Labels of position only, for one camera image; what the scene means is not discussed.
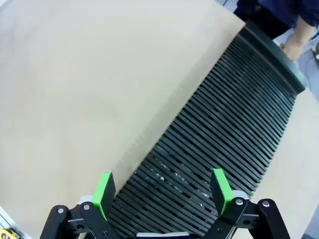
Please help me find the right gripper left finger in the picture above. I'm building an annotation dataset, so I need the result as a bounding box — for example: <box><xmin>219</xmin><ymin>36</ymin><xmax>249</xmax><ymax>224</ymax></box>
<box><xmin>39</xmin><ymin>171</ymin><xmax>118</xmax><ymax>239</ymax></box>

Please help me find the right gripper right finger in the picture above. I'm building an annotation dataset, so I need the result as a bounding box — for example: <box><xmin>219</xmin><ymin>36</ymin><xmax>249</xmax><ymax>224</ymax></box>
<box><xmin>203</xmin><ymin>168</ymin><xmax>291</xmax><ymax>239</ymax></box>

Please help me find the person's left forearm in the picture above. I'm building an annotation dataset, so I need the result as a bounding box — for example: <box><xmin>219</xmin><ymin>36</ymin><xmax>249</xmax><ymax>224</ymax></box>
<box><xmin>286</xmin><ymin>16</ymin><xmax>317</xmax><ymax>48</ymax></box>

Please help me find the person's left hand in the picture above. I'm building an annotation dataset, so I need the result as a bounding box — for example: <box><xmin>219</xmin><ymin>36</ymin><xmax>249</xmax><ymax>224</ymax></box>
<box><xmin>279</xmin><ymin>37</ymin><xmax>304</xmax><ymax>62</ymax></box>

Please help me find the black slotted PCB rack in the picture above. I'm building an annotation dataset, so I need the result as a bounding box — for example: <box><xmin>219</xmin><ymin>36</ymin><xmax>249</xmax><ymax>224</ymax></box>
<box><xmin>108</xmin><ymin>19</ymin><xmax>307</xmax><ymax>239</ymax></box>

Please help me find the yellow tape measure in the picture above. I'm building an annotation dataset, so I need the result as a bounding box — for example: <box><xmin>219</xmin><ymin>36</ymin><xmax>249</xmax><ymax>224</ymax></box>
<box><xmin>0</xmin><ymin>227</ymin><xmax>20</xmax><ymax>239</ymax></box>

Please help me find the person's dark jacket torso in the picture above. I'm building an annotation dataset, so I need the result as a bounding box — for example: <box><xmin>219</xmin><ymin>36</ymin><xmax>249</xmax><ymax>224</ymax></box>
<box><xmin>233</xmin><ymin>0</ymin><xmax>319</xmax><ymax>40</ymax></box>

